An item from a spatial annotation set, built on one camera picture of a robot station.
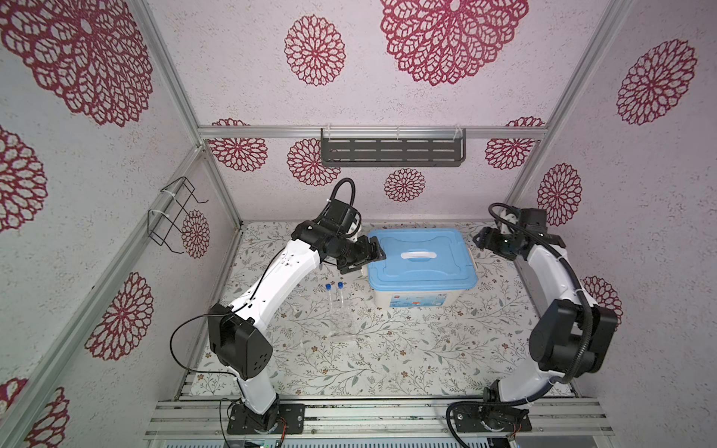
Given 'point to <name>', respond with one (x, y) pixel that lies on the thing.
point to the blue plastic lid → (422, 259)
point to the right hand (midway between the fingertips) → (485, 236)
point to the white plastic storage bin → (418, 299)
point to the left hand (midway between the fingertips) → (373, 264)
